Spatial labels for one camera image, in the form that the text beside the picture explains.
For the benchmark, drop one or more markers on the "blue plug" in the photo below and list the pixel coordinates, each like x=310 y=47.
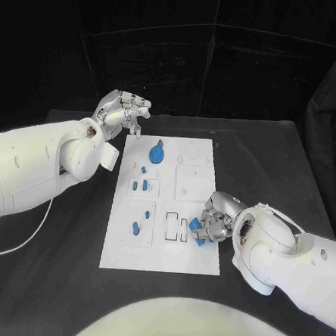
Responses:
x=135 y=185
x=145 y=185

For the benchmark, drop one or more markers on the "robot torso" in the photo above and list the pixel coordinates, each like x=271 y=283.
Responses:
x=195 y=329

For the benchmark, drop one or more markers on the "blue block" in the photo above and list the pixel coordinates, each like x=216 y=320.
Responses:
x=194 y=224

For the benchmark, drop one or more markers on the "white task board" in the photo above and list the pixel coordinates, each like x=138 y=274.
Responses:
x=155 y=255

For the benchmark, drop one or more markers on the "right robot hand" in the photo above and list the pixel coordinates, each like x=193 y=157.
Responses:
x=224 y=205

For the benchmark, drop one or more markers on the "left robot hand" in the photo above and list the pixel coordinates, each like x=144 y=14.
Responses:
x=113 y=104

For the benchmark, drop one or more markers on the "small blue peg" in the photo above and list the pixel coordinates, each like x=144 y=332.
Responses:
x=160 y=142

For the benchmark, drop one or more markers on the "long blue cylinder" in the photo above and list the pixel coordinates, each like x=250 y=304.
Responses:
x=135 y=228

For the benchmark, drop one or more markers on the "blue gear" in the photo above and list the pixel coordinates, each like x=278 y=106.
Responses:
x=156 y=155

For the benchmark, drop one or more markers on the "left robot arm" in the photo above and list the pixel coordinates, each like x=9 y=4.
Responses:
x=28 y=168

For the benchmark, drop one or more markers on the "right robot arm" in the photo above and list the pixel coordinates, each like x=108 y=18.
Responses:
x=286 y=259

